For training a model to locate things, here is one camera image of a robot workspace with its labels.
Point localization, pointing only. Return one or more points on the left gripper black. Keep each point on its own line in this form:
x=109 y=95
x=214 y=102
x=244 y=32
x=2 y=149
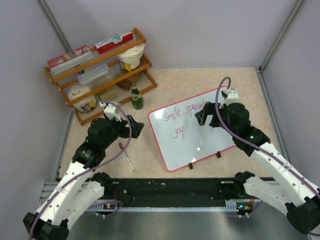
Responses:
x=136 y=127

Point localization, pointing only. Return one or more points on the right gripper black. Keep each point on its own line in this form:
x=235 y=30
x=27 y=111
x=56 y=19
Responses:
x=209 y=108

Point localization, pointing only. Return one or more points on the marker pen with magenta cap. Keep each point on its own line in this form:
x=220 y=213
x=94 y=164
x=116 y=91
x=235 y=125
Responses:
x=126 y=156

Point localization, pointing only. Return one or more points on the whiteboard with pink frame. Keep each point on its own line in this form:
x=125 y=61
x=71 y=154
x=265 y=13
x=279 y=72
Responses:
x=180 y=138

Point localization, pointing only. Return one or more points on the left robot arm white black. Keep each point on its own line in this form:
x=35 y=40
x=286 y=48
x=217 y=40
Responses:
x=80 y=186

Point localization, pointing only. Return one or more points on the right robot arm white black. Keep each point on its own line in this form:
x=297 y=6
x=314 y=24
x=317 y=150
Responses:
x=297 y=197

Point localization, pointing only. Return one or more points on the whiteboard stand foot right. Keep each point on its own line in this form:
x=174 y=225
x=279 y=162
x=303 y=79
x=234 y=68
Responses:
x=218 y=154

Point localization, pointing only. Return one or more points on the whiteboard stand foot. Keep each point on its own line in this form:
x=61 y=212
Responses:
x=218 y=154
x=190 y=165

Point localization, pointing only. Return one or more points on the whiteboard stand foot left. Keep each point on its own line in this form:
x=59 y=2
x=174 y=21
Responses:
x=190 y=165

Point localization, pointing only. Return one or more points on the green glass bottle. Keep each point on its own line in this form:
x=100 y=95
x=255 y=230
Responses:
x=137 y=100

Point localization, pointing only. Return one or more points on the brown cardboard packet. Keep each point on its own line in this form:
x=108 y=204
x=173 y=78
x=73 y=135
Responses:
x=108 y=94

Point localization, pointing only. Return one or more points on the orange wooden shelf rack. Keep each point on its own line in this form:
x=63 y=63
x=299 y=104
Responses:
x=65 y=80

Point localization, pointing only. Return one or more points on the clear plastic box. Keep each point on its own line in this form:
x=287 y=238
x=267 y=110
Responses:
x=93 y=74

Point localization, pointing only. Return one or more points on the white paper bag upper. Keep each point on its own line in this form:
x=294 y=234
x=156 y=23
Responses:
x=130 y=59

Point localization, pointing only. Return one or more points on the red white long box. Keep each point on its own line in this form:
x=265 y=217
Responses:
x=114 y=41

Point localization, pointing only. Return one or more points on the red silver foil box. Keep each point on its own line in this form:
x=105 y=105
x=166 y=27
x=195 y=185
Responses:
x=69 y=60

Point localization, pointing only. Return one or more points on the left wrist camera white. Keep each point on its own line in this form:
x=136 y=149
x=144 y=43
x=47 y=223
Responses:
x=111 y=111

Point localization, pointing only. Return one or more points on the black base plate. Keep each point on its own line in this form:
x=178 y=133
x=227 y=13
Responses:
x=173 y=192

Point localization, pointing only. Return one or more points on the grey cable duct rail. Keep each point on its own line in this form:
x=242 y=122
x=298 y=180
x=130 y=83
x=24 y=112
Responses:
x=229 y=207

